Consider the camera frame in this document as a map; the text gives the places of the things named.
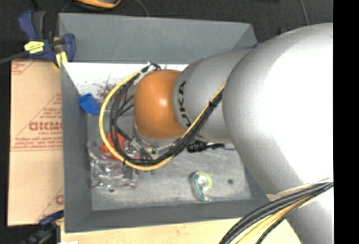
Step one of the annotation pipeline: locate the orange plastic toy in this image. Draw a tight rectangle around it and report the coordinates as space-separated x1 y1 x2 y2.
100 131 126 161

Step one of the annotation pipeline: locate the clear plastic bottle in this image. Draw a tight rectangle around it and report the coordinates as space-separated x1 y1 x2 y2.
87 139 139 191

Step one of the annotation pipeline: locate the blue plastic cup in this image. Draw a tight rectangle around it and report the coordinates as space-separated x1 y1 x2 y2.
79 93 100 116

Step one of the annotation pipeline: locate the clear glass thing green inside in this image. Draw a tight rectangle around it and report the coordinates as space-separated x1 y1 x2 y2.
190 171 214 202

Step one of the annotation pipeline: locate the brown cardboard board red print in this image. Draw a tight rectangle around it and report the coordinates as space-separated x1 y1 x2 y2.
6 58 66 227

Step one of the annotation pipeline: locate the grey metal bin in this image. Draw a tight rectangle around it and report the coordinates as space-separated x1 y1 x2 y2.
57 12 270 233

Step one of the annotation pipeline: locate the black cylinder on white bracket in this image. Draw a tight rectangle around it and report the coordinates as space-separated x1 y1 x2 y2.
186 140 235 154

